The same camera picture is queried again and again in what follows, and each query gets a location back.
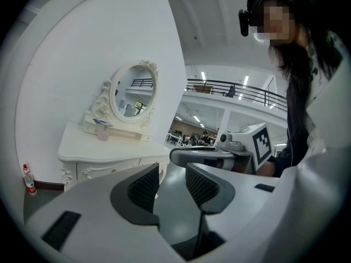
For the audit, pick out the black office chair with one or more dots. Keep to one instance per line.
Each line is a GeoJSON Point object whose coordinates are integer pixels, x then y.
{"type": "Point", "coordinates": [231, 91]}

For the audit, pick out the small pink bottle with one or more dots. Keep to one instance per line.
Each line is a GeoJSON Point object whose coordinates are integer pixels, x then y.
{"type": "Point", "coordinates": [103, 135]}

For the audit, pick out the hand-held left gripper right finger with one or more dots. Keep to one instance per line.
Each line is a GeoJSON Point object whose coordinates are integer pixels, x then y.
{"type": "Point", "coordinates": [235, 190]}

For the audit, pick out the long ceiling light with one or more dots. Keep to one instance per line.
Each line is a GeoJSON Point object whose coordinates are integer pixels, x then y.
{"type": "Point", "coordinates": [203, 75]}

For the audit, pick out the white ornate dressing table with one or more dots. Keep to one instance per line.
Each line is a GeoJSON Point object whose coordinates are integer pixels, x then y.
{"type": "Point", "coordinates": [90, 148]}

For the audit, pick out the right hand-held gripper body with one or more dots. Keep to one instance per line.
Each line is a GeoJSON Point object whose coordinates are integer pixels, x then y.
{"type": "Point", "coordinates": [246, 141]}

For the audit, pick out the oval mirror with white frame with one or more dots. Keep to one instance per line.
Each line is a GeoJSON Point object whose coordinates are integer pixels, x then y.
{"type": "Point", "coordinates": [134, 92]}

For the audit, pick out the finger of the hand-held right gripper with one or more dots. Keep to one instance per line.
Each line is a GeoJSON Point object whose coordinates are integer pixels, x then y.
{"type": "Point", "coordinates": [203, 148]}
{"type": "Point", "coordinates": [197, 155]}

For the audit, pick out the black balcony railing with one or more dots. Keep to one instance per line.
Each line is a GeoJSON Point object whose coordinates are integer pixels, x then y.
{"type": "Point", "coordinates": [246, 90]}

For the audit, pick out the clear water bottle red label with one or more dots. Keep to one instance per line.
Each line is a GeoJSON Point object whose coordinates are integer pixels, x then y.
{"type": "Point", "coordinates": [30, 183]}

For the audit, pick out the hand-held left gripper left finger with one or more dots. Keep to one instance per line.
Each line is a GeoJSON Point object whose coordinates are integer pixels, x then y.
{"type": "Point", "coordinates": [93, 218]}

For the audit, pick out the black head-worn camera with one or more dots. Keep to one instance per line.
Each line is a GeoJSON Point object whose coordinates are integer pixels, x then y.
{"type": "Point", "coordinates": [244, 18]}

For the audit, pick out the blue flat card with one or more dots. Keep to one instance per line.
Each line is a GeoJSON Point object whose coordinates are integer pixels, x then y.
{"type": "Point", "coordinates": [102, 122]}

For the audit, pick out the person's patterned white shirt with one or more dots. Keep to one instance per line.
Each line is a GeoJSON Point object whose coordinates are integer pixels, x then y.
{"type": "Point", "coordinates": [316, 73]}

